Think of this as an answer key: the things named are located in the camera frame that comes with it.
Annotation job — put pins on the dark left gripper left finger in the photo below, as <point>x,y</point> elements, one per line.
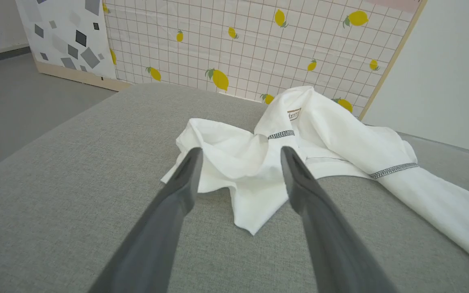
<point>165,228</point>

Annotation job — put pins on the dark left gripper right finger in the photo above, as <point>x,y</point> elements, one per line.
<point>324,232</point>

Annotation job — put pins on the white t-shirt with grey stitching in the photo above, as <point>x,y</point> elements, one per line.
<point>332,138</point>

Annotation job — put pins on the lemon print grid panel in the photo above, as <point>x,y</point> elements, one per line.
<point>259,44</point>

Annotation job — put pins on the grey geometric print panel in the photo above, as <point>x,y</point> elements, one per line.
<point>67,40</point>

